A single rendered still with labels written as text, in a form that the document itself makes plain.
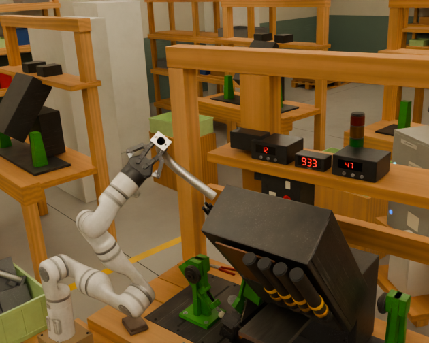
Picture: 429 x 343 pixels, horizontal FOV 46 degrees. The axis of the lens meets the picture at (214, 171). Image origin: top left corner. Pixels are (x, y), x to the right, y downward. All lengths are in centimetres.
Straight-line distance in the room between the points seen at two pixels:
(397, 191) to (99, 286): 101
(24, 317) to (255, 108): 131
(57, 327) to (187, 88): 111
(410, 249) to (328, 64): 75
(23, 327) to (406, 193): 164
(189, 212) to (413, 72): 123
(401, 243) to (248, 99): 80
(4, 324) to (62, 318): 37
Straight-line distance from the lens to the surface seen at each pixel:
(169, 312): 223
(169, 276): 250
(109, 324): 222
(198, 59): 217
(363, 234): 209
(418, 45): 1189
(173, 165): 168
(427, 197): 171
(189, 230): 250
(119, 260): 159
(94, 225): 149
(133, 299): 166
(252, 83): 202
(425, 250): 203
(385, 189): 174
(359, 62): 180
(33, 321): 242
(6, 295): 254
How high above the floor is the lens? 220
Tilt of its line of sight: 21 degrees down
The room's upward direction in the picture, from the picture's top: 3 degrees counter-clockwise
